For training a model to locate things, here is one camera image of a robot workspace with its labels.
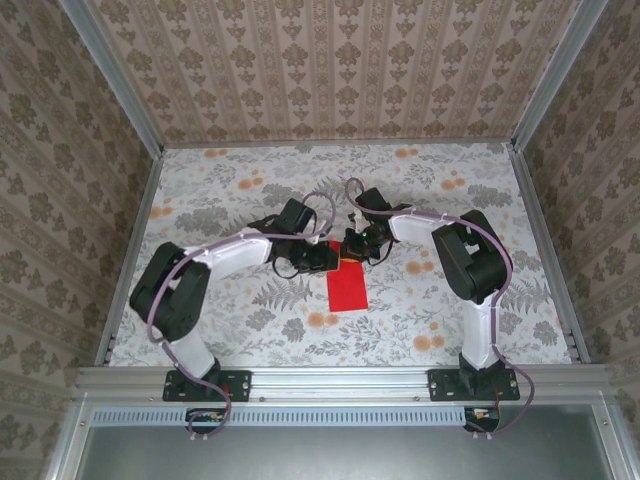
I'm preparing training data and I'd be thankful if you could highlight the red paper sheet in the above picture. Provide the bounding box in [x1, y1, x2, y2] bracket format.
[324, 239, 370, 314]

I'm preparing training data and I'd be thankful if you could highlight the thin black right gripper cable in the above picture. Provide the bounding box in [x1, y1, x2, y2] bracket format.
[367, 238, 397, 265]

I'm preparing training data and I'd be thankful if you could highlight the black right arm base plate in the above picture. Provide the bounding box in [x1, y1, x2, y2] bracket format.
[427, 368, 521, 403]

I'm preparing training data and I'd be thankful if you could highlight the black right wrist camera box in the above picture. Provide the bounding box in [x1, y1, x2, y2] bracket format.
[356, 187, 392, 215]

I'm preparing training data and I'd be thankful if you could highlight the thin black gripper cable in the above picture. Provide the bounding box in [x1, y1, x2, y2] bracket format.
[367, 238, 397, 265]
[271, 253, 315, 281]

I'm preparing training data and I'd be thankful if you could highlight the black electronics board with connector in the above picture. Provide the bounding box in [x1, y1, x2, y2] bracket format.
[462, 405, 502, 434]
[184, 407, 225, 435]

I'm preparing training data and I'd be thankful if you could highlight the thin aluminium table rail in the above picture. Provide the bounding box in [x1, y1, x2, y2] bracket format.
[162, 141, 516, 150]

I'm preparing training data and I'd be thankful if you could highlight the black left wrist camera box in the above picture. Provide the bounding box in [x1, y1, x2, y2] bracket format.
[277, 198, 315, 235]

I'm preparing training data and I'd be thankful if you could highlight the aluminium frame rail with bases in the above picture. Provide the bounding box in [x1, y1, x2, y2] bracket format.
[73, 363, 615, 405]

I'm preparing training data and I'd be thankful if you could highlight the aluminium frame corner post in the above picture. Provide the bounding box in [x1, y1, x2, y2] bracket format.
[508, 0, 612, 154]
[59, 0, 166, 156]

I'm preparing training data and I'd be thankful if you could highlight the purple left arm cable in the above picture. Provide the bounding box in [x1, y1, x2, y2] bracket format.
[148, 191, 340, 444]

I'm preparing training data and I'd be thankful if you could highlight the floral printed tablecloth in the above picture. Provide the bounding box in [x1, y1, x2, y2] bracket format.
[107, 142, 576, 369]

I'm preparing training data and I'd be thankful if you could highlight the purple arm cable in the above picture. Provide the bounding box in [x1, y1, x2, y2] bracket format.
[343, 177, 541, 442]
[148, 191, 340, 444]

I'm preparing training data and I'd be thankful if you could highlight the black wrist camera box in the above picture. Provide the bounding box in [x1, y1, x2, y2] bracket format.
[356, 187, 392, 215]
[277, 198, 315, 235]

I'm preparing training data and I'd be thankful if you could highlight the grey metal panel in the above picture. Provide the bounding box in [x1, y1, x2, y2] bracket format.
[44, 403, 640, 480]

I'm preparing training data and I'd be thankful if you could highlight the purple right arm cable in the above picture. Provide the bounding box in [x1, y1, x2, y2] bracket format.
[343, 177, 541, 442]

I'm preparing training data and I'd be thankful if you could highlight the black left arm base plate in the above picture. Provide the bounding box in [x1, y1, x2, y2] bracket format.
[162, 368, 253, 403]

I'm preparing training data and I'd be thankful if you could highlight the thin black left gripper cable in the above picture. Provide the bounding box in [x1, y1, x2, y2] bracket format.
[271, 253, 315, 281]

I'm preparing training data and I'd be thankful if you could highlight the white slotted cable duct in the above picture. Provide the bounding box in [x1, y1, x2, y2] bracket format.
[91, 405, 502, 427]

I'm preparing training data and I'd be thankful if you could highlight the aluminium table side rail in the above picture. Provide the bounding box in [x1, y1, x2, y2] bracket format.
[93, 147, 167, 369]
[505, 142, 591, 366]

